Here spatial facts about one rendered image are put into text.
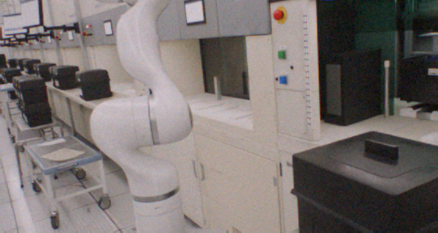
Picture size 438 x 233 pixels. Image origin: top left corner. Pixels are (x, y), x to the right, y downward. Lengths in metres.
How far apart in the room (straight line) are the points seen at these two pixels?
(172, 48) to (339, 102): 1.48
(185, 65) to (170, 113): 1.98
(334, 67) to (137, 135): 1.01
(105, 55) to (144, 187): 3.33
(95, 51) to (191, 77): 1.55
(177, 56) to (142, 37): 1.85
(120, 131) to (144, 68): 0.16
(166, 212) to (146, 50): 0.39
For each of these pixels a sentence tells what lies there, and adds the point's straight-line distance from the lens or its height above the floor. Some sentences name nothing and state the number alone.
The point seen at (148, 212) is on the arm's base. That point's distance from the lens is 0.90.
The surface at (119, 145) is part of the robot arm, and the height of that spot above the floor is 1.09.
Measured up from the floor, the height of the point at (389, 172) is 1.01.
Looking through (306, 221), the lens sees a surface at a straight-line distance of 0.93.
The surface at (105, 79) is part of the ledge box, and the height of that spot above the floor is 0.98.
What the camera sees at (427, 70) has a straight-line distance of 1.72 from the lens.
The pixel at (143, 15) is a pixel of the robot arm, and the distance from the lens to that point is 0.95.
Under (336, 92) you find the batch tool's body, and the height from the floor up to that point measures 1.01.
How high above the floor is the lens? 1.32
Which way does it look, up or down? 13 degrees down
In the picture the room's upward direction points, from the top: 6 degrees counter-clockwise
